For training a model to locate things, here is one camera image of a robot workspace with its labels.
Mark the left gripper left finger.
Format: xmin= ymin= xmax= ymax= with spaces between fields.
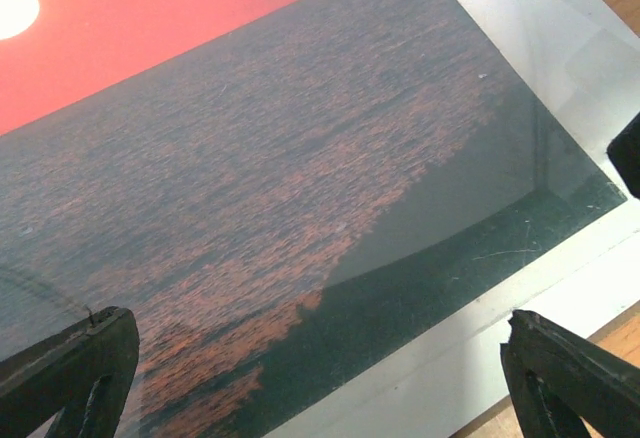
xmin=1 ymin=307 xmax=139 ymax=437

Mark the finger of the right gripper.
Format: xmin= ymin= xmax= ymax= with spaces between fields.
xmin=606 ymin=114 xmax=640 ymax=193

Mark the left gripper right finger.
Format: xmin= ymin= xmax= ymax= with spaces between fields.
xmin=500 ymin=309 xmax=639 ymax=437

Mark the sunset photo with white mat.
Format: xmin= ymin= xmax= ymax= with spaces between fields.
xmin=1 ymin=0 xmax=639 ymax=437

